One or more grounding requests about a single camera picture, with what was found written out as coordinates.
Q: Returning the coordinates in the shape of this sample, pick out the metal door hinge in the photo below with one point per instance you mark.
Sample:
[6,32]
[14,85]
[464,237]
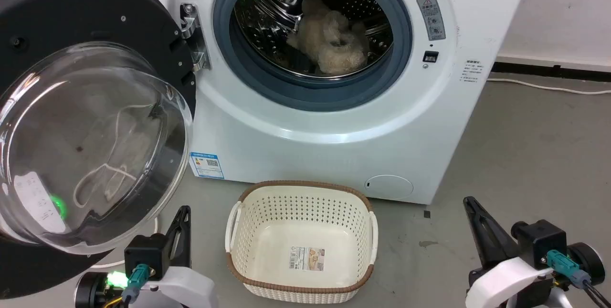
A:
[195,36]

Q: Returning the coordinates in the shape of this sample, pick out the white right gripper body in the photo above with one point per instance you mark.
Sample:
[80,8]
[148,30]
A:
[506,281]

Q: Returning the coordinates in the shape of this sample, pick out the cream laundry basket brown rim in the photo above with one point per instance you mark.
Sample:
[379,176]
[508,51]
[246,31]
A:
[305,212]

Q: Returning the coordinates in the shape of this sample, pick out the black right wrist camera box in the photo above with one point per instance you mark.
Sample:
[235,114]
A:
[542,243]

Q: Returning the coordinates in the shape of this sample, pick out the beige plush toy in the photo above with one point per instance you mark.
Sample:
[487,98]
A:
[329,40]

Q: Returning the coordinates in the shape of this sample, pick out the black door latch slot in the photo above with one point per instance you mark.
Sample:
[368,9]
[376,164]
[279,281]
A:
[430,56]

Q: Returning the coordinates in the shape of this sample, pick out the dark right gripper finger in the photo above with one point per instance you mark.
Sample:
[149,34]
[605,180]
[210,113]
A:
[499,234]
[482,246]

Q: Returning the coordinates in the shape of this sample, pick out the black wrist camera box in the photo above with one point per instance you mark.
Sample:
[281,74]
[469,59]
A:
[542,243]
[145,255]

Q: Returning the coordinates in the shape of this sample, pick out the white front-load washing machine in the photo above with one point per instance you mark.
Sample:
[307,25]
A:
[334,155]

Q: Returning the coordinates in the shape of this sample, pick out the printed text sticker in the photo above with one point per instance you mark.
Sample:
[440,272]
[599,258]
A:
[472,71]

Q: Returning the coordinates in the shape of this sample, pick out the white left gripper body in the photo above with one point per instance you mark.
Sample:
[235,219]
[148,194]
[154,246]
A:
[191,286]

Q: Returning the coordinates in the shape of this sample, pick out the paper label sticker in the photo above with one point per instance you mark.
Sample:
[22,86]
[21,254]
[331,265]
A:
[306,258]

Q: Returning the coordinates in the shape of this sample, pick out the grey warning sticker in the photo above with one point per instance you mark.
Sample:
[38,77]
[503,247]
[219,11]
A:
[431,19]

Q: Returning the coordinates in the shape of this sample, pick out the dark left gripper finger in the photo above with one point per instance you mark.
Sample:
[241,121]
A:
[185,241]
[172,238]

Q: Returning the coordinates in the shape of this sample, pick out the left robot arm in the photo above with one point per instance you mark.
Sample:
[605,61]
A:
[90,291]

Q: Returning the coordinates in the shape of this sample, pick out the blue energy label sticker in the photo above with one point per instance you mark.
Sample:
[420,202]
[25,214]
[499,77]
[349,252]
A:
[207,165]

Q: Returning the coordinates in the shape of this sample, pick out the round filter access cover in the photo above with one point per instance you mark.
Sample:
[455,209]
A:
[389,187]

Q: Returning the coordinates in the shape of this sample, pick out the black baseboard strip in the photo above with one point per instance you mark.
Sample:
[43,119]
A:
[549,69]

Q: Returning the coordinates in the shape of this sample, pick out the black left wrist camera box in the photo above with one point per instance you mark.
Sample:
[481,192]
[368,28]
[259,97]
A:
[145,255]

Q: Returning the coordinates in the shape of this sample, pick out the black round glass washer door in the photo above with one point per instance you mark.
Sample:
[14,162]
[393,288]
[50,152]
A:
[71,12]

